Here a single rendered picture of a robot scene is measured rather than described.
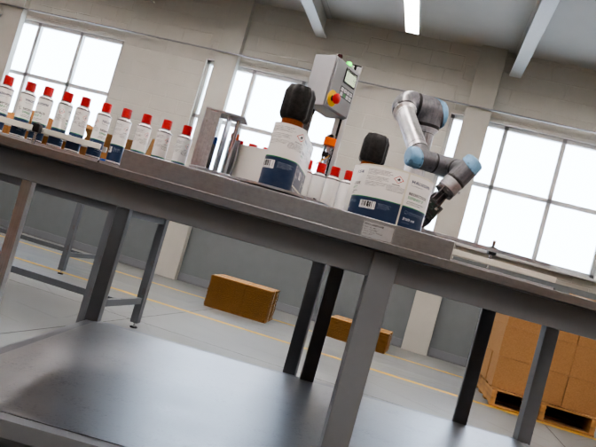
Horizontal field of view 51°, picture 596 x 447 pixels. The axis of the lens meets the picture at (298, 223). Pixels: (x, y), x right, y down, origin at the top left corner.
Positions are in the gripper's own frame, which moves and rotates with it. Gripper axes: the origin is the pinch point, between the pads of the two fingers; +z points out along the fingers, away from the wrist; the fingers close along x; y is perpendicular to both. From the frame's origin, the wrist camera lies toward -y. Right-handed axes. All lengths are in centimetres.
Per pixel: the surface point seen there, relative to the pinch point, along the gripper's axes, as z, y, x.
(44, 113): 62, 2, -119
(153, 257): 101, -182, -82
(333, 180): 5.8, 3.4, -30.2
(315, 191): 13.0, 2.2, -32.1
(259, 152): 18, 10, -55
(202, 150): 31, 16, -67
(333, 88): -18, -1, -54
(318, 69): -19, -2, -63
